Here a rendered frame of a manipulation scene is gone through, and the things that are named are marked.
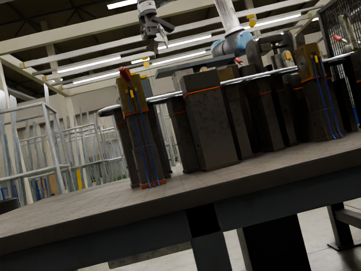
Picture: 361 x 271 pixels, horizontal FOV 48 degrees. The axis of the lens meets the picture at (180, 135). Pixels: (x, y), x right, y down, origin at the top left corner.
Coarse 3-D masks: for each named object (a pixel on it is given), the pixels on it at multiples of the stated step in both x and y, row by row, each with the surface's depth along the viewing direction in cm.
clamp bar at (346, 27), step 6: (348, 12) 185; (342, 18) 187; (348, 18) 187; (342, 24) 187; (348, 24) 187; (348, 30) 187; (348, 36) 185; (354, 36) 185; (348, 42) 186; (354, 42) 186
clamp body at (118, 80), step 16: (128, 96) 129; (144, 96) 131; (128, 112) 129; (144, 112) 131; (128, 128) 135; (144, 128) 131; (144, 144) 129; (144, 160) 129; (144, 176) 129; (160, 176) 130
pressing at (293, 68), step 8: (336, 56) 158; (344, 56) 166; (336, 64) 180; (272, 72) 153; (280, 72) 166; (288, 72) 169; (296, 72) 170; (232, 80) 151; (240, 80) 151; (248, 80) 166; (160, 96) 146; (168, 96) 155; (104, 112) 156; (112, 112) 162
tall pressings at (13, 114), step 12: (0, 96) 551; (12, 96) 556; (48, 96) 578; (0, 108) 544; (0, 120) 536; (12, 120) 538; (48, 120) 545; (12, 132) 530; (12, 180) 543; (0, 192) 533; (12, 192) 542; (24, 192) 538; (60, 192) 547; (24, 204) 532
